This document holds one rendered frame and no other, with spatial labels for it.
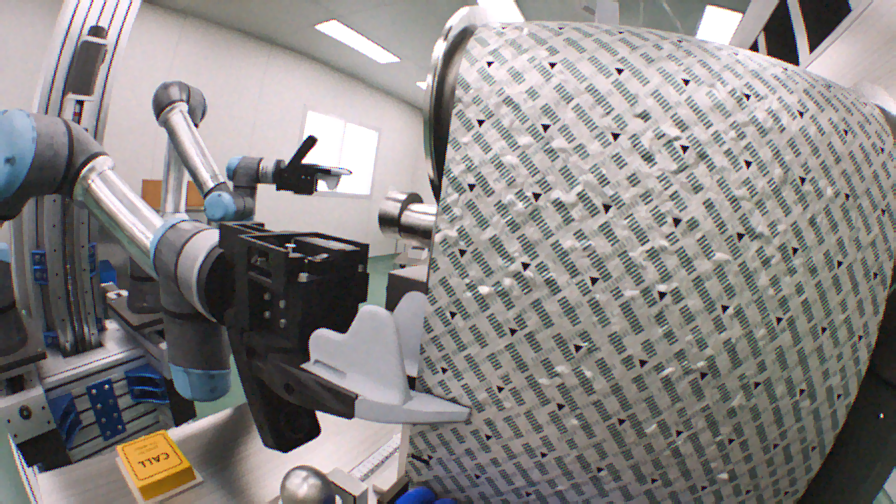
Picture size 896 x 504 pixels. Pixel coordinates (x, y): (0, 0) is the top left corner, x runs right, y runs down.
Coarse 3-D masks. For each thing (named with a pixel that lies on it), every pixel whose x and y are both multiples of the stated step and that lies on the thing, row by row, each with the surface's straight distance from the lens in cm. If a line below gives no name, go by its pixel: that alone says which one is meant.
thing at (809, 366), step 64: (448, 192) 16; (448, 256) 16; (512, 256) 15; (576, 256) 15; (640, 256) 15; (704, 256) 15; (768, 256) 16; (448, 320) 17; (512, 320) 16; (576, 320) 15; (640, 320) 15; (704, 320) 16; (768, 320) 17; (832, 320) 19; (448, 384) 18; (512, 384) 17; (576, 384) 16; (640, 384) 16; (704, 384) 17; (768, 384) 18; (832, 384) 20; (448, 448) 20; (512, 448) 18; (576, 448) 18; (640, 448) 18; (704, 448) 18; (768, 448) 20
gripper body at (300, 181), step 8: (280, 160) 100; (280, 168) 100; (296, 168) 97; (280, 176) 101; (288, 176) 100; (296, 176) 97; (304, 176) 97; (312, 176) 97; (280, 184) 100; (288, 184) 100; (296, 184) 97; (304, 184) 97; (312, 184) 96; (296, 192) 98; (304, 192) 98; (312, 192) 97
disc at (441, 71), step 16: (464, 16) 20; (480, 16) 22; (496, 16) 24; (448, 32) 18; (464, 32) 20; (448, 48) 18; (432, 64) 17; (448, 64) 18; (432, 80) 17; (448, 80) 18; (432, 96) 16; (448, 96) 18; (432, 112) 16; (448, 112) 18; (432, 128) 16; (432, 144) 16; (432, 160) 17; (432, 176) 17; (432, 192) 18
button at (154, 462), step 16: (160, 432) 45; (128, 448) 44; (144, 448) 43; (160, 448) 43; (176, 448) 42; (128, 464) 42; (144, 464) 41; (160, 464) 41; (176, 464) 40; (144, 480) 40; (160, 480) 40; (176, 480) 40; (192, 480) 41; (144, 496) 40
